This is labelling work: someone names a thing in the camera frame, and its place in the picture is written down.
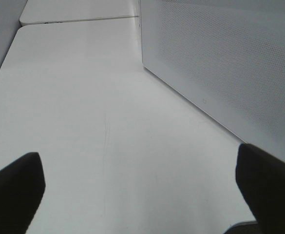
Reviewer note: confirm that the white microwave door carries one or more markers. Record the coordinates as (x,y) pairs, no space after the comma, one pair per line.
(227,57)

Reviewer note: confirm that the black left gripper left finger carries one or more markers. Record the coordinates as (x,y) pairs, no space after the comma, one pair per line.
(22,186)

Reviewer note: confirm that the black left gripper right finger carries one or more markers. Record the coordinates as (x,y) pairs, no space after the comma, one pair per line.
(261,180)

